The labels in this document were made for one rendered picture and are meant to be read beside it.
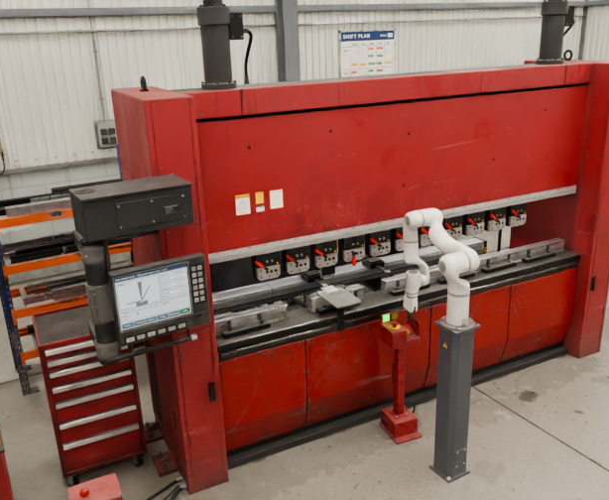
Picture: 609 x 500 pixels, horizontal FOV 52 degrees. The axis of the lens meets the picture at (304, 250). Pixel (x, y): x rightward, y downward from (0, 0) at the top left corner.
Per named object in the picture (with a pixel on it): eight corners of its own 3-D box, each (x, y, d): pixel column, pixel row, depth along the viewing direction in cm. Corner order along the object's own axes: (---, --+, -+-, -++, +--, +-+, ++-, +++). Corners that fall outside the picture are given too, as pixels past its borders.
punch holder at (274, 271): (258, 281, 376) (256, 255, 370) (252, 277, 383) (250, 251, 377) (280, 276, 382) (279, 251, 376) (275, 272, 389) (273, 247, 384)
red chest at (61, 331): (66, 497, 375) (38, 348, 342) (58, 450, 417) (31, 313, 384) (150, 469, 395) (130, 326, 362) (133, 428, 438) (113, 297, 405)
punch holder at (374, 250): (371, 257, 409) (371, 233, 403) (364, 253, 416) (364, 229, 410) (390, 253, 415) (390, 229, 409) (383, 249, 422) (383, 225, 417)
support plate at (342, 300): (337, 309, 379) (337, 307, 378) (316, 294, 401) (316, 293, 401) (362, 303, 386) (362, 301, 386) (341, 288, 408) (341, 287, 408)
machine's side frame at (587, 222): (578, 359, 506) (616, 62, 430) (503, 319, 579) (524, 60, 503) (600, 351, 517) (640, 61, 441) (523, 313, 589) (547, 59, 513)
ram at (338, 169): (198, 266, 356) (185, 124, 330) (194, 262, 363) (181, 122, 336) (575, 192, 480) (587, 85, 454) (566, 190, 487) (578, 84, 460)
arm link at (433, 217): (455, 280, 339) (479, 274, 345) (461, 263, 331) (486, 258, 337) (410, 221, 371) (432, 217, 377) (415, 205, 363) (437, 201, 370)
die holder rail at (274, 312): (213, 336, 374) (211, 322, 371) (210, 332, 379) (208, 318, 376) (289, 318, 395) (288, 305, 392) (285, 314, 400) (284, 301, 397)
